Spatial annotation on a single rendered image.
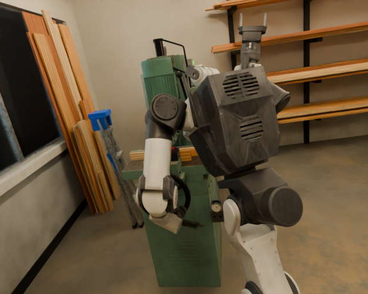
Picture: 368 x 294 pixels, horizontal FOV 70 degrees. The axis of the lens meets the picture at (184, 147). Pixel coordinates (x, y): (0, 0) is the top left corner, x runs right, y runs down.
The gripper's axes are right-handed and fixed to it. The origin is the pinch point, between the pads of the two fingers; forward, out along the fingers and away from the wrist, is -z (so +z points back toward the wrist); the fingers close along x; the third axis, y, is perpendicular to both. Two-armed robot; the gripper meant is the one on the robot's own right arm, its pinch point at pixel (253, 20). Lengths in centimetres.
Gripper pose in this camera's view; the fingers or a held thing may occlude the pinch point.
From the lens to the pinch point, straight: 136.8
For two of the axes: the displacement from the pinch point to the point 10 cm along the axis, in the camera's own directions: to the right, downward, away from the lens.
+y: 2.1, -0.9, 9.7
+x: -9.8, -0.8, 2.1
